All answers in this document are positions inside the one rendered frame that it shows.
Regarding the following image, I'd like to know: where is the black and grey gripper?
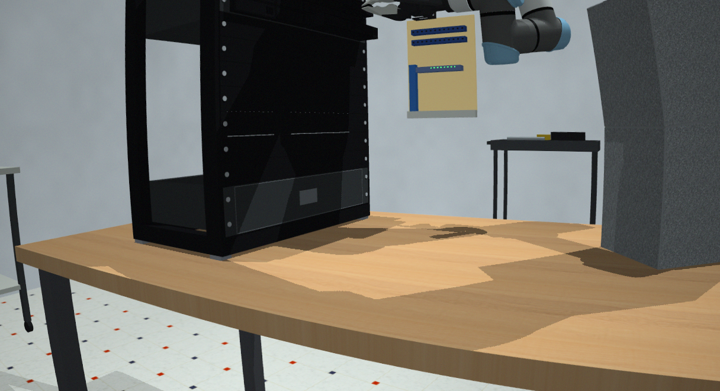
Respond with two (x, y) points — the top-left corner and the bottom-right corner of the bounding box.
(361, 0), (454, 21)

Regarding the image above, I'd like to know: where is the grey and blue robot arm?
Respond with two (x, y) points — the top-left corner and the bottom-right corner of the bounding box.
(448, 0), (571, 65)

